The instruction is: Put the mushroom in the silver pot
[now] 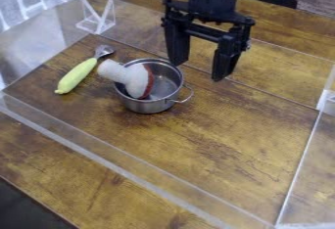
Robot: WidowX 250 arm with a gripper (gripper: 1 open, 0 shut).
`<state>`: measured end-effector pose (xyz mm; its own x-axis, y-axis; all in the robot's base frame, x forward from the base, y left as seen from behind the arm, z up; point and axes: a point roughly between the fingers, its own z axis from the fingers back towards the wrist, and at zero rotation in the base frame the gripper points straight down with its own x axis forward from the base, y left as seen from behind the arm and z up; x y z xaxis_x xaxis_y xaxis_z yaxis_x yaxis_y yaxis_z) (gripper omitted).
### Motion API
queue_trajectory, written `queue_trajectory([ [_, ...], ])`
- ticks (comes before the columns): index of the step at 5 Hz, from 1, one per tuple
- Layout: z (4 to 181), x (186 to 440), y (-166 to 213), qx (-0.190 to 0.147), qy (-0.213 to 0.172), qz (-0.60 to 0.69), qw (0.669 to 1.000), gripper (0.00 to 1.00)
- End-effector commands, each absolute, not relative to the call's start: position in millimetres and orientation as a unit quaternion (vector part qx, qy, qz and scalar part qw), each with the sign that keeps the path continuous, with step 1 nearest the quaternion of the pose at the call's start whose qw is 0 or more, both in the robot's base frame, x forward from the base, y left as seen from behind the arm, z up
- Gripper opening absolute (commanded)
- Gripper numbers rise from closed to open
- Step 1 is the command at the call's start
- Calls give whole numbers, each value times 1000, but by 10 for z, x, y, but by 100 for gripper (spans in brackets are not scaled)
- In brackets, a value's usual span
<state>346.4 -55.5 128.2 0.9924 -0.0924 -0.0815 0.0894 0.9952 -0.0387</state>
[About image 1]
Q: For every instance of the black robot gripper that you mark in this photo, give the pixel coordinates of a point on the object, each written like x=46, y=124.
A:
x=207, y=11

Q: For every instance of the white plush mushroom red cap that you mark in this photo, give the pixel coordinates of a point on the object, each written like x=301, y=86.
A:
x=137, y=77

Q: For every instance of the small silver metal pot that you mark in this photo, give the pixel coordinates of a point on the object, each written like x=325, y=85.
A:
x=170, y=90

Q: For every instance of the clear acrylic triangular bracket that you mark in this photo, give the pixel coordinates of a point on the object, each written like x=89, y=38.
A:
x=95, y=23

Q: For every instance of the yellow-green handled metal spoon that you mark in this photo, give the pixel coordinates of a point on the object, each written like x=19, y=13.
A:
x=81, y=71

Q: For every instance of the clear acrylic enclosure wall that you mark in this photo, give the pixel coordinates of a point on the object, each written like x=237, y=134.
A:
x=238, y=158

